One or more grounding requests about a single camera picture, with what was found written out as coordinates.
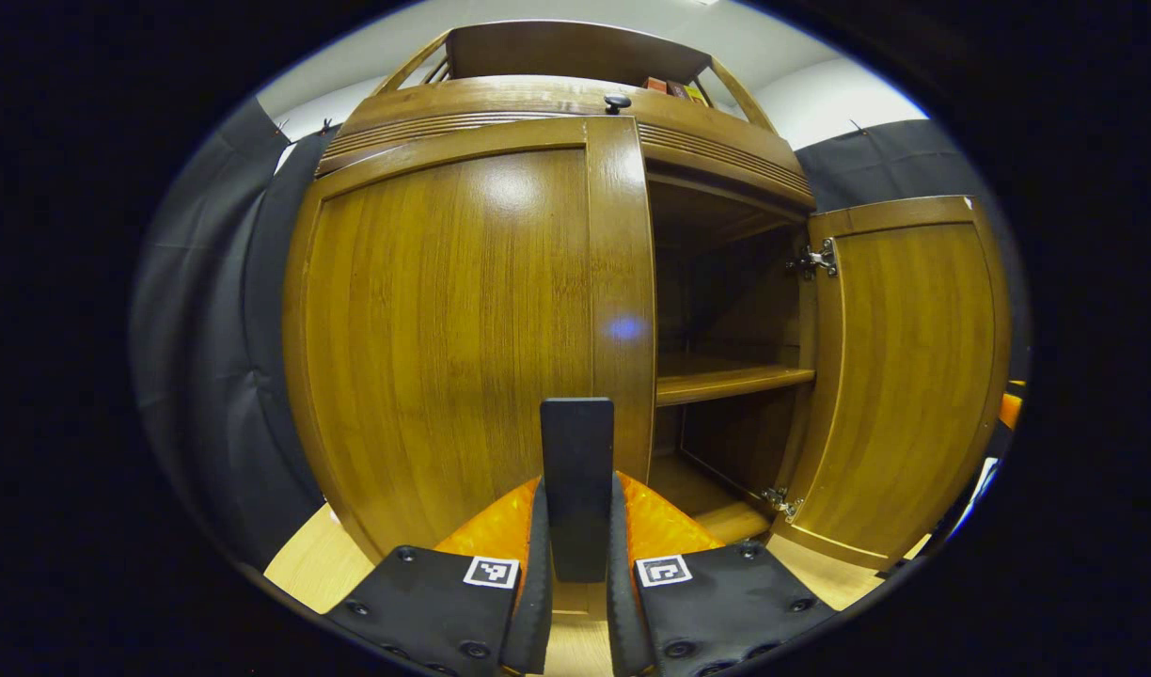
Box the wooden shoe cabinet door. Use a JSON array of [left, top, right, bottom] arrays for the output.
[[282, 115, 658, 617], [771, 195, 1014, 573]]

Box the black backdrop cloth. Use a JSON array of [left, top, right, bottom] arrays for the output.
[[129, 94, 1033, 570]]

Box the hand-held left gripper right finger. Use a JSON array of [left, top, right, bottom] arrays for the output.
[[606, 470, 835, 677]]

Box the wooden double-door shoe cabinet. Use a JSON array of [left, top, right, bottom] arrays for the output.
[[282, 19, 1014, 622]]

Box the blue book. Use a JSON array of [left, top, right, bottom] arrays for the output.
[[947, 456, 1001, 537]]

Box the wooden drawer with black knob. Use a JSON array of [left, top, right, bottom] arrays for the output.
[[314, 75, 818, 210]]

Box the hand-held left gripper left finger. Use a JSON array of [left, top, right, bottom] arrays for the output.
[[323, 475, 553, 676]]

